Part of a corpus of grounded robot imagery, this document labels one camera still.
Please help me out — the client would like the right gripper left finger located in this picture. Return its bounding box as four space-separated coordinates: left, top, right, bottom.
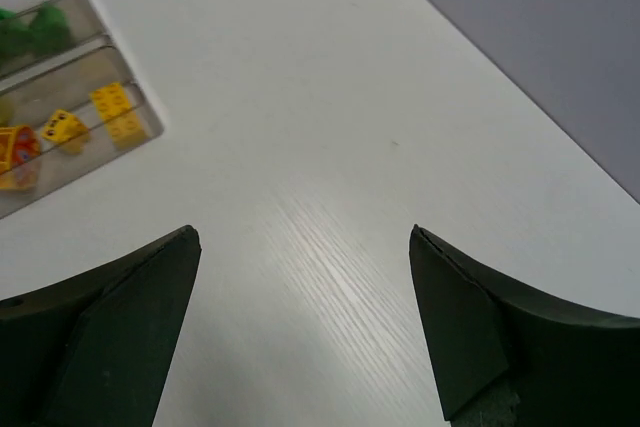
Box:
1 225 201 426

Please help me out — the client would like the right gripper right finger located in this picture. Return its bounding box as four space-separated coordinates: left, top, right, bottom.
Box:
409 226 639 426

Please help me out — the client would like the large orange lego brick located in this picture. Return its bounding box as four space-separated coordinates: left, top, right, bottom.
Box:
1 125 41 191

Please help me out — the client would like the small orange lego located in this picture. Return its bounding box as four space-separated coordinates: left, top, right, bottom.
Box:
40 109 90 155

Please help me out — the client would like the orange and green lego stack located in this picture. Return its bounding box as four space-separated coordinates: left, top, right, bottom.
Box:
89 82 148 150

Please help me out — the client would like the green 2x4 lego brick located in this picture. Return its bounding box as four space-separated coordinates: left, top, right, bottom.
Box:
29 4 74 56

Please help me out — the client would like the right clear container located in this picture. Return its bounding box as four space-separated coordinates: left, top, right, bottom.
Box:
1 44 163 216

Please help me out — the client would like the middle clear container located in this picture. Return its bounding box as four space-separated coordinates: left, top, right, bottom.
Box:
1 0 106 79

